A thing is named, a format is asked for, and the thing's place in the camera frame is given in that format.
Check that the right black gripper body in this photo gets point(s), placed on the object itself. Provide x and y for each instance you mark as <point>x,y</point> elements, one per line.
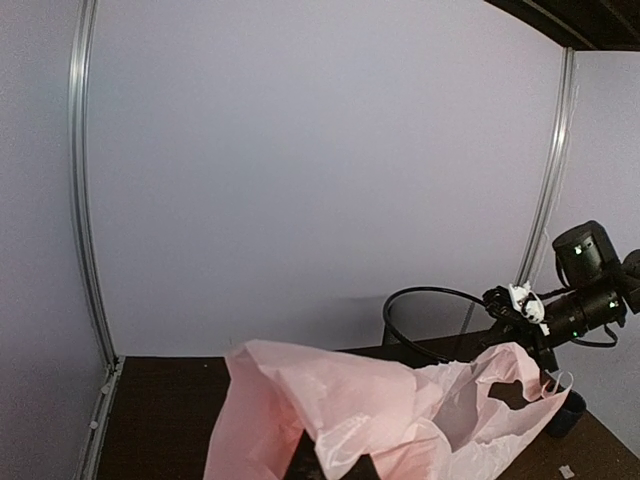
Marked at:
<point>530,338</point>

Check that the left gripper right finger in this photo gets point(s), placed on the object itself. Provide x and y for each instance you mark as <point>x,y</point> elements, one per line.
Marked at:
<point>363,469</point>

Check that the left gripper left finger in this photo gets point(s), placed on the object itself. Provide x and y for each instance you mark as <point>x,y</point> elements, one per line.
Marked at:
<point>304,464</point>

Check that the pink plastic trash bag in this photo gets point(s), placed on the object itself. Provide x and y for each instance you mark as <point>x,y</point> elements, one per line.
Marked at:
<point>452,421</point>

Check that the black mesh trash bin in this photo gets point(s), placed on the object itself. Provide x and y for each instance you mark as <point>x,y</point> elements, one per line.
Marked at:
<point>430,324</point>

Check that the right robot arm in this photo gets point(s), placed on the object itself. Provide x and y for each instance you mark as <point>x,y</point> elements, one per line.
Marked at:
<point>598,289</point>

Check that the dark blue cup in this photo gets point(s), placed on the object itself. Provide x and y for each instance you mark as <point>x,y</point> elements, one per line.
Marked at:
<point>567,417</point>

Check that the small pink bag scrap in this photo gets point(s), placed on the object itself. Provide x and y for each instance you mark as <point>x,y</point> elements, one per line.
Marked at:
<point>566,472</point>

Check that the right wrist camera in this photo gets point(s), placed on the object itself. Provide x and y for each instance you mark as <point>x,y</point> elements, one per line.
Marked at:
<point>516,308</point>

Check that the right aluminium frame post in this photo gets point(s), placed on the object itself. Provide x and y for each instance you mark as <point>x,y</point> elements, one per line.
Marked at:
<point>551,185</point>

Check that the aluminium frame post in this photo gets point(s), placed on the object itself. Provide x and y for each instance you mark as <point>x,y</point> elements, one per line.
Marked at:
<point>82,223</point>
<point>551,185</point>

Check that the left aluminium frame post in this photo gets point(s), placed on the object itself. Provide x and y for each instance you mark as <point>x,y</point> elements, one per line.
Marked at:
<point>82,223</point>

